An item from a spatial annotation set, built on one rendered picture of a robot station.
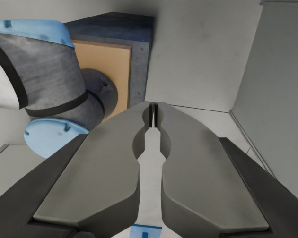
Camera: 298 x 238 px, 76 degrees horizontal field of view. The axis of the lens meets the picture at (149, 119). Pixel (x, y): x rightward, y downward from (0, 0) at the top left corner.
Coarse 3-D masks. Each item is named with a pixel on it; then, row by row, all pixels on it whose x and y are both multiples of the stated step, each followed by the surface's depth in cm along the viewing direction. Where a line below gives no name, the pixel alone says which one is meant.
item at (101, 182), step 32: (96, 128) 9; (128, 128) 9; (96, 160) 7; (128, 160) 7; (64, 192) 6; (96, 192) 6; (128, 192) 6; (64, 224) 5; (96, 224) 5; (128, 224) 6
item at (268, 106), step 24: (264, 24) 123; (288, 24) 101; (264, 48) 122; (288, 48) 100; (264, 72) 121; (288, 72) 100; (240, 96) 153; (264, 96) 120; (288, 96) 99; (240, 120) 151; (264, 120) 119; (288, 120) 98; (264, 144) 118; (288, 144) 98; (288, 168) 97
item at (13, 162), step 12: (0, 156) 188; (12, 156) 189; (24, 156) 189; (36, 156) 189; (0, 168) 175; (12, 168) 176; (24, 168) 176; (0, 180) 164; (12, 180) 164; (0, 192) 154
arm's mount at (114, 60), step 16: (80, 48) 48; (96, 48) 48; (112, 48) 48; (128, 48) 48; (80, 64) 50; (96, 64) 50; (112, 64) 50; (128, 64) 49; (112, 80) 52; (128, 80) 52; (128, 96) 57
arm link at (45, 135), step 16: (80, 96) 35; (32, 112) 33; (48, 112) 32; (64, 112) 33; (80, 112) 36; (96, 112) 42; (32, 128) 33; (48, 128) 32; (64, 128) 33; (80, 128) 35; (32, 144) 35; (48, 144) 35; (64, 144) 35
